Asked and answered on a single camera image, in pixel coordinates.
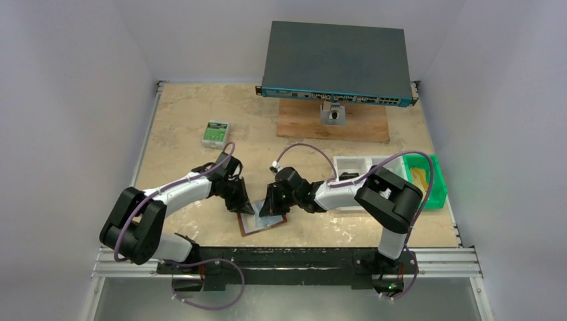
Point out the brown leather card holder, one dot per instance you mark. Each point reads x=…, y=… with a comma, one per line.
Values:
x=252, y=224

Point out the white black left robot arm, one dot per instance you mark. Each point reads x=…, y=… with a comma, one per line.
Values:
x=134, y=227

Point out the white plastic bin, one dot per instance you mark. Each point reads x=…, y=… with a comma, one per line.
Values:
x=396, y=166
x=351, y=165

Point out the white left plastic bin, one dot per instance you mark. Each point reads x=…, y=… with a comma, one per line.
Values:
x=351, y=165

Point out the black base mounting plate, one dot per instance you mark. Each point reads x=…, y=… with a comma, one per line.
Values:
x=360, y=268

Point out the grey blue network switch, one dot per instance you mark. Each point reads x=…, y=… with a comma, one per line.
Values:
x=337, y=63

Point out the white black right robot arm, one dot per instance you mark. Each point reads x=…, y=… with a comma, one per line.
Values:
x=387, y=197

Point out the yellow items in green bin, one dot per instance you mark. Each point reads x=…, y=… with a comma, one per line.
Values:
x=420, y=178

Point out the brown wooden board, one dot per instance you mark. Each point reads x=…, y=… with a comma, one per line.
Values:
x=311, y=119

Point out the grey camera on mount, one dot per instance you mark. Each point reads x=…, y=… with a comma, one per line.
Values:
x=332, y=114

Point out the white middle plastic bin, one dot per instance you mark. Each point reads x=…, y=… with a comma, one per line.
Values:
x=396, y=166

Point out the green white small box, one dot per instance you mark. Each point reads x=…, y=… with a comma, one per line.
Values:
x=216, y=134

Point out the black cards in left bin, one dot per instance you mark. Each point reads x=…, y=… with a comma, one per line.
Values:
x=347, y=176

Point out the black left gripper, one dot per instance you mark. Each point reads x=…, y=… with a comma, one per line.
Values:
x=236, y=189

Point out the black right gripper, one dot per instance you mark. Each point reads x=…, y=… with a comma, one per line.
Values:
x=276, y=195

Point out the green plastic bin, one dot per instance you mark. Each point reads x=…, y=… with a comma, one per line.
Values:
x=438, y=194

